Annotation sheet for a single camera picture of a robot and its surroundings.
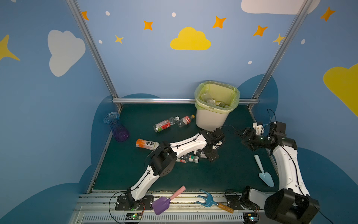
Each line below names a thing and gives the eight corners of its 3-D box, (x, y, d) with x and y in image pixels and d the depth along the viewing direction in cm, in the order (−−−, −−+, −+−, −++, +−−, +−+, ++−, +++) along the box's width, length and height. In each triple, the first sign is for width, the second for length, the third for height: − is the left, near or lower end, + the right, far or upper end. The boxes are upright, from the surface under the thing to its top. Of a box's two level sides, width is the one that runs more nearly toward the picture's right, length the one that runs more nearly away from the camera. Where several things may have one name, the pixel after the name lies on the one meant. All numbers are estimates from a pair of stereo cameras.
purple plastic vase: (114, 142, 100) (100, 124, 84) (117, 131, 107) (106, 112, 90) (126, 142, 101) (116, 124, 84) (130, 131, 107) (120, 112, 90)
